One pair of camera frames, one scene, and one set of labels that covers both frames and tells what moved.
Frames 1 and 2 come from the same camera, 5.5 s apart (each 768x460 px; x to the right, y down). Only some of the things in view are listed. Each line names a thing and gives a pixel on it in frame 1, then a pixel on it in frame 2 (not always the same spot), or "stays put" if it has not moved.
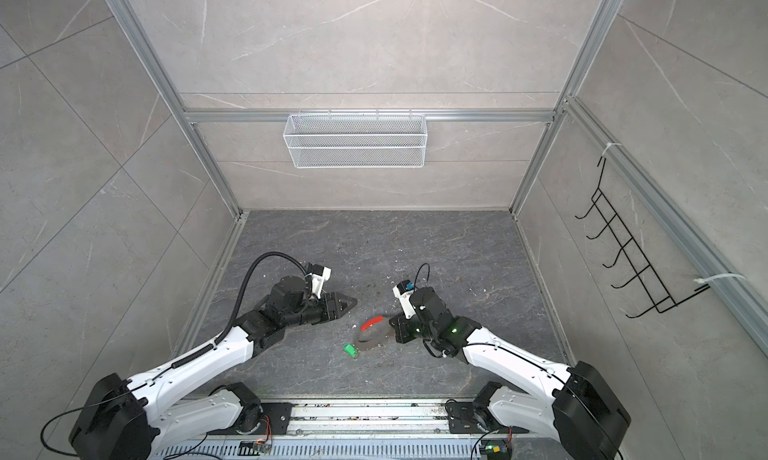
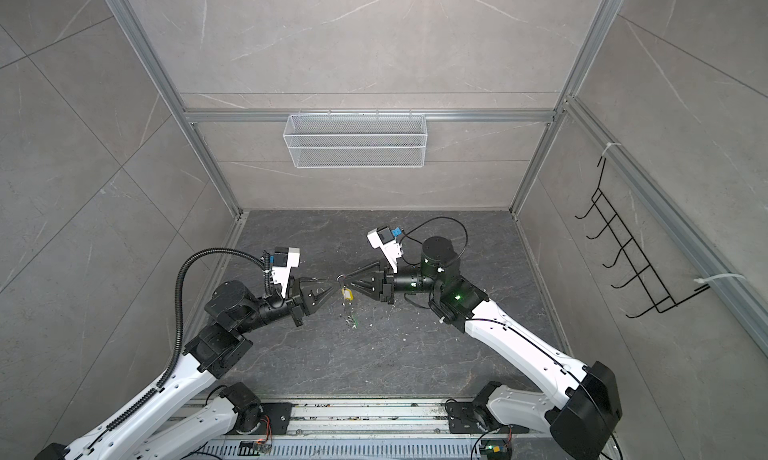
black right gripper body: x=408 y=329 → x=389 y=289
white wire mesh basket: x=356 y=141 stays put
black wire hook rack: x=662 y=301 stays put
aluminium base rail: x=357 y=431 stays put
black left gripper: x=338 y=309 → x=302 y=302
